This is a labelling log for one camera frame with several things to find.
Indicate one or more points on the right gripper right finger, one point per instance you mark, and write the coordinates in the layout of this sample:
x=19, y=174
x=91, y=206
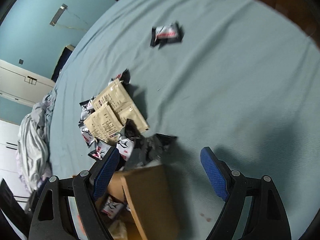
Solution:
x=267, y=218

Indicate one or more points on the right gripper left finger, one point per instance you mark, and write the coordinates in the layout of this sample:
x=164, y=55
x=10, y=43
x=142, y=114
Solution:
x=53, y=219

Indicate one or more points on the lone black white snack packet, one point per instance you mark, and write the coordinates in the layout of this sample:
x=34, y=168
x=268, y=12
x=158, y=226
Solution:
x=166, y=34

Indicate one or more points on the snack packet in box front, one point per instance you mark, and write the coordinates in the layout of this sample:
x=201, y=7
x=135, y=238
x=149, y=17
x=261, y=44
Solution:
x=112, y=207

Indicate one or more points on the crumpled grey blanket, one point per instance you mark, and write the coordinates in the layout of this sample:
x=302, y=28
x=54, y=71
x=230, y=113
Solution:
x=32, y=155

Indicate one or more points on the snack packet right of sachets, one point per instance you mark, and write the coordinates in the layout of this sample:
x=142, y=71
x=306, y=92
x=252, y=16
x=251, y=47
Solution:
x=100, y=150

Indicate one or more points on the brown cardboard box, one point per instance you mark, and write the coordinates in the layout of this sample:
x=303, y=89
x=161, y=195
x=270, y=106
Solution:
x=148, y=213

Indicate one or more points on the snack packet beside box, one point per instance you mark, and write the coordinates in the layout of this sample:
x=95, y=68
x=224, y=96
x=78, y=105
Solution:
x=128, y=136

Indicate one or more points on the beige sachet lower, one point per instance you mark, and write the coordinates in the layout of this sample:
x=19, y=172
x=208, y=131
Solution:
x=104, y=125

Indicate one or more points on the beige sachet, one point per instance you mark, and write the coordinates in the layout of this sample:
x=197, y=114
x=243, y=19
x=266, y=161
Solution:
x=104, y=125
x=116, y=96

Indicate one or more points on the black white snack packet left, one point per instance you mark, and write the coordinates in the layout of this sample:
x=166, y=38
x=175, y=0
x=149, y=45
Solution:
x=87, y=109

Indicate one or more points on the beige sachet upper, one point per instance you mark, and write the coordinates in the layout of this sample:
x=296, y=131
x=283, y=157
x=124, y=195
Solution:
x=116, y=96

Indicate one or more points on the white door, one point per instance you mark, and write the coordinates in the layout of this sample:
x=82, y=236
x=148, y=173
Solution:
x=22, y=86

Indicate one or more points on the teal bed sheet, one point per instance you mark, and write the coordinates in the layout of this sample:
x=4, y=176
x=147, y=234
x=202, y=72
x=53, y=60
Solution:
x=244, y=81

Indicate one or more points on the snack packet behind sachets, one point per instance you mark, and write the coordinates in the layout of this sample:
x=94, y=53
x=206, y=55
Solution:
x=123, y=77

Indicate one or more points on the dark blue framed picture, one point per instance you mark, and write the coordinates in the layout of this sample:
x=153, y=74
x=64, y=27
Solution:
x=67, y=51

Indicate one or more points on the wall mounted grey bracket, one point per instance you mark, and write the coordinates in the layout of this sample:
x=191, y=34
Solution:
x=58, y=14

